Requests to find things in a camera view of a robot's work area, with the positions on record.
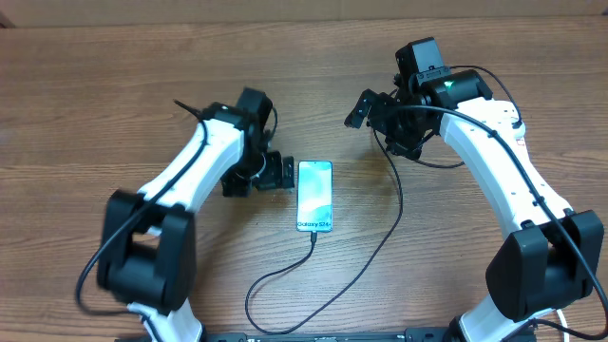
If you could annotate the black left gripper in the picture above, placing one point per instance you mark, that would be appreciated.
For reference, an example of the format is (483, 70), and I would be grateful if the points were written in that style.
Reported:
(273, 177)

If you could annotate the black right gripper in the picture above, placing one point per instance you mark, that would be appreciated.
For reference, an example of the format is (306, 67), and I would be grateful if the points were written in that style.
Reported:
(410, 149)

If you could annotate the blue smartphone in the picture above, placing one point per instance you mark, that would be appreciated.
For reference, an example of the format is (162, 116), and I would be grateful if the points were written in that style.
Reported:
(314, 204)

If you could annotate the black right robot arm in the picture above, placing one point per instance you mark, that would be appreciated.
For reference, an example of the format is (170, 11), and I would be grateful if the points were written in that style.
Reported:
(550, 252)

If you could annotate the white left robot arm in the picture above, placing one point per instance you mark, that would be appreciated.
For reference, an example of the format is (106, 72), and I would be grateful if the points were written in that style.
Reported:
(147, 257)

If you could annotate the white power strip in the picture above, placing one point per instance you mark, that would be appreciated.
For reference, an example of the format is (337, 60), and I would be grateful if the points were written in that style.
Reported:
(511, 128)

